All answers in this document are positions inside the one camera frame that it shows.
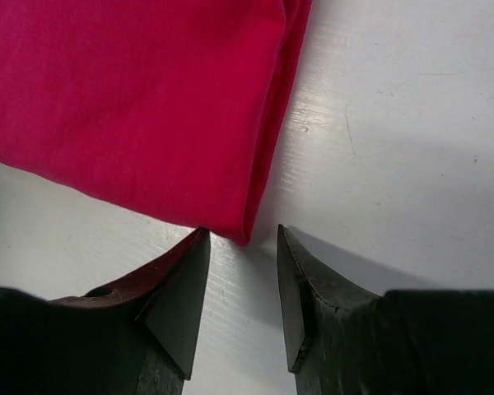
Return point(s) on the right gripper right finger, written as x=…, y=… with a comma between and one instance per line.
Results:
x=343, y=339

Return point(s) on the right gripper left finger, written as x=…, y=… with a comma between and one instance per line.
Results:
x=135, y=335

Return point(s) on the crimson red t shirt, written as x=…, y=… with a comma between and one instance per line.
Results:
x=168, y=108

